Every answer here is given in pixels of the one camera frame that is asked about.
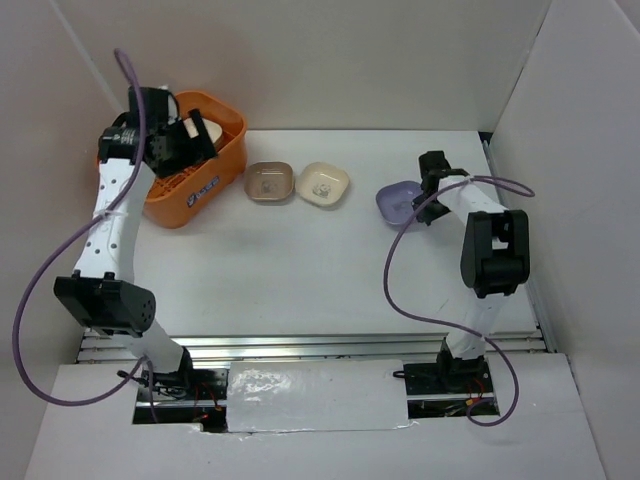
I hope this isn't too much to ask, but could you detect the cream panda plate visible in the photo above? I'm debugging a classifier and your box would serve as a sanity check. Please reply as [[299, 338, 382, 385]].
[[295, 162, 351, 209], [183, 118, 224, 150]]

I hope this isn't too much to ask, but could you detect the purple plate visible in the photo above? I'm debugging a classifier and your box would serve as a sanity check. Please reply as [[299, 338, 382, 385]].
[[375, 180, 422, 227]]

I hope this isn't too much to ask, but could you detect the brown panda plate back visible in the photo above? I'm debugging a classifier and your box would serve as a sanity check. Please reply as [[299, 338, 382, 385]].
[[244, 161, 295, 203]]

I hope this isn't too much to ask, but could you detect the cream panda plate back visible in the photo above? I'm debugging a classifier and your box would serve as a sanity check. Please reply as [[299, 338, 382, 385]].
[[295, 162, 351, 209]]

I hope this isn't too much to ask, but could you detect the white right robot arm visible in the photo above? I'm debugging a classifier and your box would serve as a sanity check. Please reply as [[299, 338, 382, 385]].
[[413, 168, 530, 392]]

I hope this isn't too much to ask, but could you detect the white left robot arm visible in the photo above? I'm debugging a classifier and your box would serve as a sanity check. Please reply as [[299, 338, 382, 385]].
[[53, 107, 217, 399]]

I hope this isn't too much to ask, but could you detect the orange plastic bin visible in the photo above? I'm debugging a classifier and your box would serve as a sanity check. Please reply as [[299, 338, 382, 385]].
[[94, 90, 248, 230]]

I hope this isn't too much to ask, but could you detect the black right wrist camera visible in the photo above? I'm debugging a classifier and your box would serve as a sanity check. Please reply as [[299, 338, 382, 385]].
[[418, 150, 451, 179]]

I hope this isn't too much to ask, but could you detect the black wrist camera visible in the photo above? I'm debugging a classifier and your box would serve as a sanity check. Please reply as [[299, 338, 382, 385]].
[[418, 150, 451, 179], [127, 87, 180, 129]]

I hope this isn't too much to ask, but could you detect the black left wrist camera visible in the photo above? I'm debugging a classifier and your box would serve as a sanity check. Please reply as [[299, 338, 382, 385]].
[[127, 87, 180, 129]]

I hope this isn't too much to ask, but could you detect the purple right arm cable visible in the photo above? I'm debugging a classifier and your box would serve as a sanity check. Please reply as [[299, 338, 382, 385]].
[[383, 174, 536, 427]]

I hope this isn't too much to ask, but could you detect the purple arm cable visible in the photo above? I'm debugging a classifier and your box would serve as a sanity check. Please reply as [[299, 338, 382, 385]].
[[10, 48, 161, 426], [383, 174, 536, 427]]

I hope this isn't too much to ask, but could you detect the aluminium rail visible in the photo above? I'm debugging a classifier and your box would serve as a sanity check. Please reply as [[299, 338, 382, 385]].
[[76, 330, 547, 363]]

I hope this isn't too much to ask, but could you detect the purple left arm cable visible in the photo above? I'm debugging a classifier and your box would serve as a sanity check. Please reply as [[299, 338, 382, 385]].
[[10, 48, 161, 426]]

